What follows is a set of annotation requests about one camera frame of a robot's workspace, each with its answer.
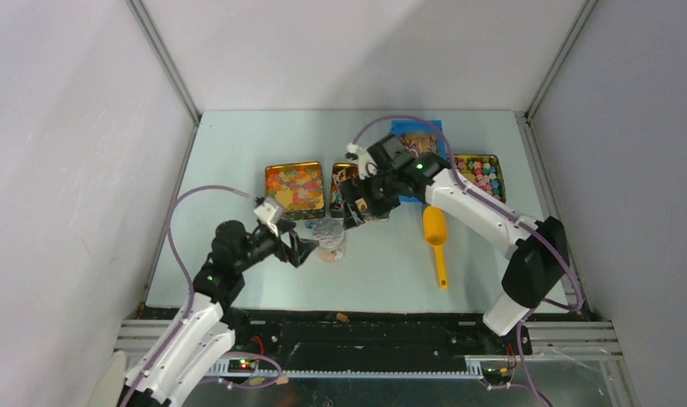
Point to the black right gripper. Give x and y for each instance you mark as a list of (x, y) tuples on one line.
[(352, 215)]

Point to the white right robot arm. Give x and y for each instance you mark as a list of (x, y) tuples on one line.
[(536, 250)]

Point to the clear plastic jar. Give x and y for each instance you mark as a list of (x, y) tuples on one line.
[(331, 249)]

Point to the tin of gummy candies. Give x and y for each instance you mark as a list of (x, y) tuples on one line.
[(299, 188)]

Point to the silver metal jar lid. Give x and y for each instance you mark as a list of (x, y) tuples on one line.
[(329, 232)]

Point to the blue bin of candies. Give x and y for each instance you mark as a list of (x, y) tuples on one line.
[(419, 135)]

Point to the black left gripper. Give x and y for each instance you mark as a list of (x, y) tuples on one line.
[(300, 248)]

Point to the tin of colourful cube candies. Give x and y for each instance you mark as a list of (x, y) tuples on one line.
[(484, 171)]

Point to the tin of lollipops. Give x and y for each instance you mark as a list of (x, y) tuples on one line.
[(341, 172)]

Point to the orange plastic scoop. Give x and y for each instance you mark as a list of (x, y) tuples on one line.
[(436, 235)]

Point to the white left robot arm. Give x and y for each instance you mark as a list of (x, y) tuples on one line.
[(205, 326)]

